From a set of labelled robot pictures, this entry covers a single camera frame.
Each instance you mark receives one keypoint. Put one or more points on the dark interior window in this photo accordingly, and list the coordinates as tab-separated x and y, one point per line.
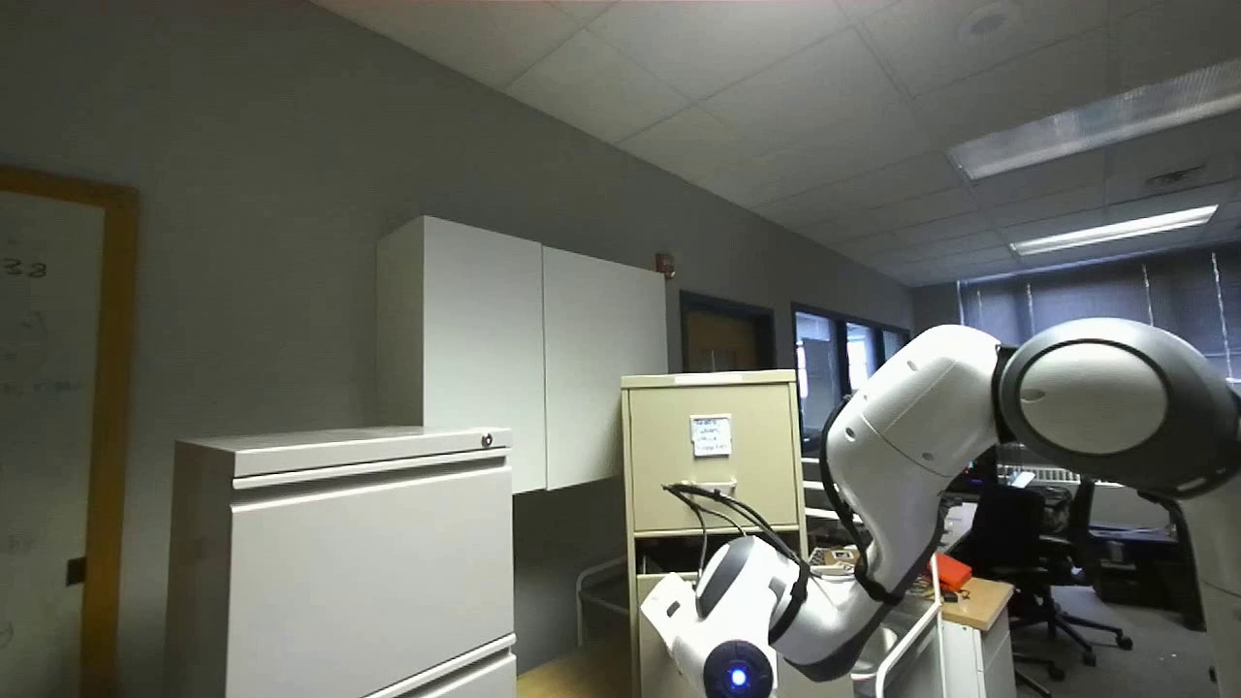
816	371

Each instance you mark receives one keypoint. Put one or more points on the large fluorescent ceiling light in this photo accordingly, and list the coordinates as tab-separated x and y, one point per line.
1098	123

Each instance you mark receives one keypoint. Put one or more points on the dark wooden door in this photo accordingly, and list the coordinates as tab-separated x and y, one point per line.
722	337

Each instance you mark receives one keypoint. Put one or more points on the black office chair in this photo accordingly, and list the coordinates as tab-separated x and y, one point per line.
1048	568

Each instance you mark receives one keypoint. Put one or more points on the white paper cabinet label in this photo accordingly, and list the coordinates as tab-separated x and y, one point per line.
712	437

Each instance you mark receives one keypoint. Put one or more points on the white bent tube rail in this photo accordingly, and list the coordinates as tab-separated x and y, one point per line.
913	632

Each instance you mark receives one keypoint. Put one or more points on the beige metal file cabinet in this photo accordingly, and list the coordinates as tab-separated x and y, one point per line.
672	451

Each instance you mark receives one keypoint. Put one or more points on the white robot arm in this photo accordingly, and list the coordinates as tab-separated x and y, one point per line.
932	429

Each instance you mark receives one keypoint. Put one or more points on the white lateral file cabinet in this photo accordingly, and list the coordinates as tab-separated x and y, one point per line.
352	568

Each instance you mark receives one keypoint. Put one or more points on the wood framed whiteboard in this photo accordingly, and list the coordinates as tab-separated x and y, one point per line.
52	429

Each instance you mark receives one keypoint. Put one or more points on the small fluorescent ceiling light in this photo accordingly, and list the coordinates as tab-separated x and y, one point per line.
1113	230

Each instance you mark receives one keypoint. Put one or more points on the wooden desk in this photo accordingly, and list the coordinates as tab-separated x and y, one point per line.
985	605

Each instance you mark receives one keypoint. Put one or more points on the orange box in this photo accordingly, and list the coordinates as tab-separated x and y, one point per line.
956	574

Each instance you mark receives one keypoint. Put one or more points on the grey window blinds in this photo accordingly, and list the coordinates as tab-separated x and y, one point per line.
1098	293

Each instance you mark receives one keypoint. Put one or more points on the white wall cabinet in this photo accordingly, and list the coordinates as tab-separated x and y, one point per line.
517	350

